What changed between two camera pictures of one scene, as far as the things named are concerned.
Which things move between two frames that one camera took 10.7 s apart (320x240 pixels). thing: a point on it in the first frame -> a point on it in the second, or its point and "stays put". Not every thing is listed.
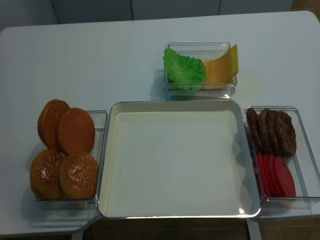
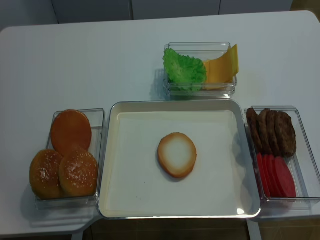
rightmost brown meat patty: [285, 134] stays put
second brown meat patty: [265, 127] stays put
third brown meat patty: [273, 133] stays put
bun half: [76, 131] -> [177, 154]
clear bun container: [99, 119] stays put
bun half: [49, 117] -> [70, 127]
